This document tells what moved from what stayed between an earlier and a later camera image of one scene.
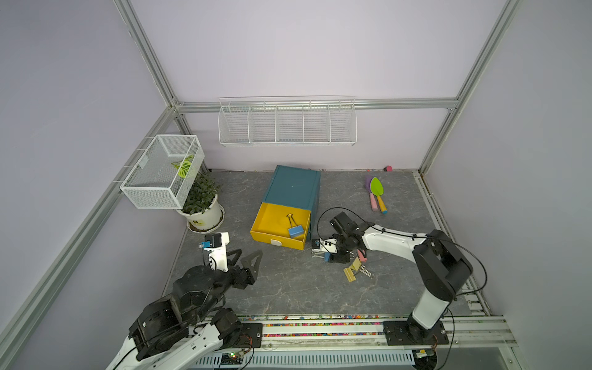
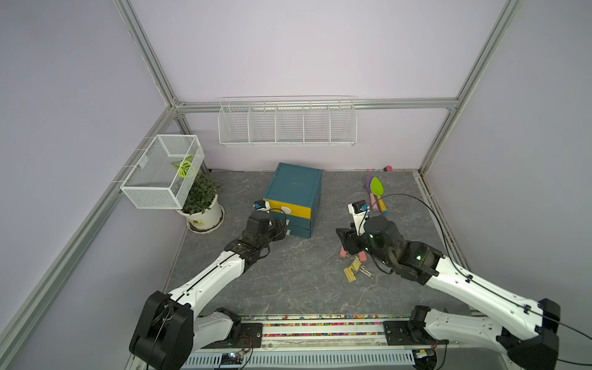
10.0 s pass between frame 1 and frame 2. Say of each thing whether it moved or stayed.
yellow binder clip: stayed
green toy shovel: stayed
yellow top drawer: moved
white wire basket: stayed
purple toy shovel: stayed
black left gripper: moved
